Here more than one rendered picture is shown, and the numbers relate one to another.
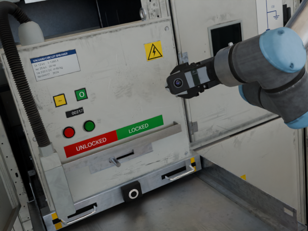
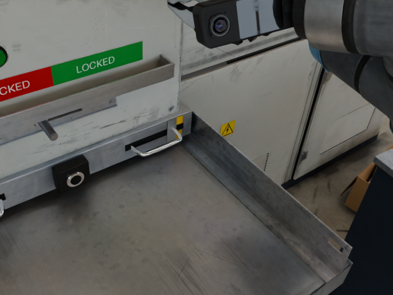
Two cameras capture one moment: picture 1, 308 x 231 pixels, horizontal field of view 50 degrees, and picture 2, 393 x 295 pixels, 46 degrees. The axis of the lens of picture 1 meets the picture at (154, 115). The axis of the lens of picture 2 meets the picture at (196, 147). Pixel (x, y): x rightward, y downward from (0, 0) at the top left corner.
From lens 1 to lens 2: 0.32 m
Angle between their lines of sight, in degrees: 27
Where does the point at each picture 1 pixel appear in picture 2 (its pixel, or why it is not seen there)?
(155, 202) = (112, 191)
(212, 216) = (210, 230)
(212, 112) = not seen: hidden behind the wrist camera
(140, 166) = (89, 130)
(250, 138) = (254, 68)
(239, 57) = (376, 7)
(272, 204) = (310, 226)
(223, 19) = not seen: outside the picture
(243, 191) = (260, 190)
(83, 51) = not seen: outside the picture
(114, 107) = (51, 21)
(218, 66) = (316, 9)
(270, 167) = (270, 110)
